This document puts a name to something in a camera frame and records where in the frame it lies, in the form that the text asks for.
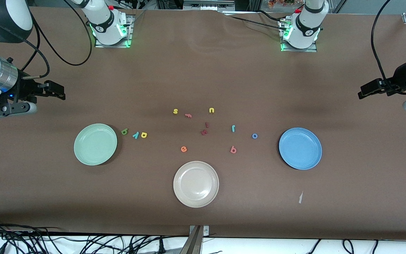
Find orange flowers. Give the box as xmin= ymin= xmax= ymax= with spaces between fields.
xmin=268 ymin=0 xmax=304 ymax=9

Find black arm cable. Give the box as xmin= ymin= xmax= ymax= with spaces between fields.
xmin=0 ymin=0 xmax=93 ymax=79
xmin=371 ymin=0 xmax=392 ymax=87

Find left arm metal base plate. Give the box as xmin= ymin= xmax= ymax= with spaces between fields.
xmin=280 ymin=18 xmax=318 ymax=53

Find black cable on table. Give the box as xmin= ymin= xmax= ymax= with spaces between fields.
xmin=221 ymin=10 xmax=284 ymax=30

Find grey metal box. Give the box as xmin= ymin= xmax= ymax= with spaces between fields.
xmin=183 ymin=0 xmax=236 ymax=10

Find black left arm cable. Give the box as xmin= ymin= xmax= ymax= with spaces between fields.
xmin=371 ymin=0 xmax=392 ymax=87

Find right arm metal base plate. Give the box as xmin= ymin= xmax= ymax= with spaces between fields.
xmin=94 ymin=14 xmax=134 ymax=48

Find green plate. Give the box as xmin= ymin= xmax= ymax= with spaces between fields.
xmin=74 ymin=123 xmax=118 ymax=166

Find blue plate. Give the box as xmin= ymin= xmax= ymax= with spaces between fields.
xmin=278 ymin=127 xmax=322 ymax=170

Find black cable tangle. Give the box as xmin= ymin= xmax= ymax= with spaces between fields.
xmin=0 ymin=217 xmax=189 ymax=254

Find beige plate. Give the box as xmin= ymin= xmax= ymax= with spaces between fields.
xmin=173 ymin=161 xmax=220 ymax=208

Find grey slanted metal bar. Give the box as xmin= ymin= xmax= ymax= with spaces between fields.
xmin=179 ymin=226 xmax=203 ymax=254

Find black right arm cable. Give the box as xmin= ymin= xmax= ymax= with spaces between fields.
xmin=0 ymin=0 xmax=93 ymax=79

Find small metal bracket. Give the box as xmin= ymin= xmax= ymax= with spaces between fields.
xmin=189 ymin=225 xmax=210 ymax=237

